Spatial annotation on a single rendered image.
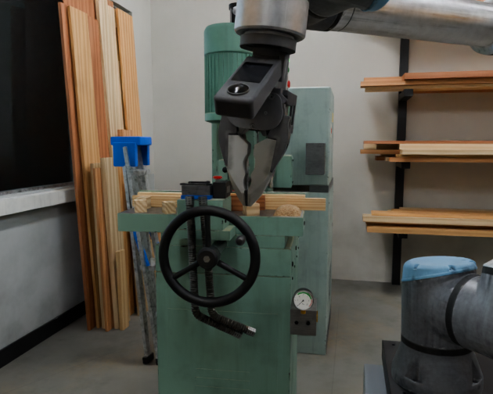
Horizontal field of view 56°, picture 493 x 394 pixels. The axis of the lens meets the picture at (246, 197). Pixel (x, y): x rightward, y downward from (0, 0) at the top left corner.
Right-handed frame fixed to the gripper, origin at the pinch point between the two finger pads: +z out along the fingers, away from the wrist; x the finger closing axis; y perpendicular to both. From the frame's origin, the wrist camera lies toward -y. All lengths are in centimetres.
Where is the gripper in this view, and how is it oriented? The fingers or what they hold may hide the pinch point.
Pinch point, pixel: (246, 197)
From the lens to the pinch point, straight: 59.5
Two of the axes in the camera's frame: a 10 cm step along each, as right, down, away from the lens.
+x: -9.5, -1.4, 2.8
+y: 2.9, -1.0, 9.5
